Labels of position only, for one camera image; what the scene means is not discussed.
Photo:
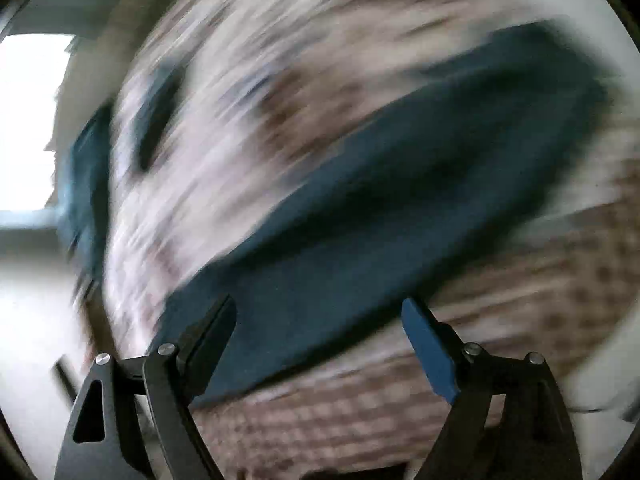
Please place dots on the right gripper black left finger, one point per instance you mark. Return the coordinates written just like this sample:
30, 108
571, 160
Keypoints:
103, 438

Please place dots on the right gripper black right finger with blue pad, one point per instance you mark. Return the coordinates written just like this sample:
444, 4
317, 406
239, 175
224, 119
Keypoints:
507, 418

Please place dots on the dark blue denim jeans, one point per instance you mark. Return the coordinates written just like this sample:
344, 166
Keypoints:
434, 181

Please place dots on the dark blue folded duvet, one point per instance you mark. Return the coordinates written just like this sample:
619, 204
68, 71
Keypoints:
84, 194

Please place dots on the folded blue denim pants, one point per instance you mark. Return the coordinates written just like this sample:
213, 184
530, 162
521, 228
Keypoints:
158, 105

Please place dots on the floral quilt bedspread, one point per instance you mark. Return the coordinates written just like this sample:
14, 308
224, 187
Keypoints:
270, 88

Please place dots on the window with white frame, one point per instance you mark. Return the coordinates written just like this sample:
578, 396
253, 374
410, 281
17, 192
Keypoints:
33, 67

